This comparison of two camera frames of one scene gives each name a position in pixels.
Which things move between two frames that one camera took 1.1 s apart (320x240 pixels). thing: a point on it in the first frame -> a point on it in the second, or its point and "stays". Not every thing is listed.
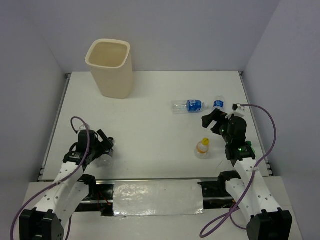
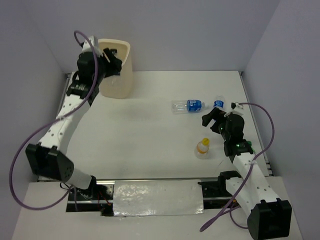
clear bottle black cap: [111, 152] -> [115, 68]
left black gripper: [101, 151] -> [100, 59]
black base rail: [100, 202] stays
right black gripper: [216, 115] stays
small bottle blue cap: [218, 103] stays
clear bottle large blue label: [194, 105] stays
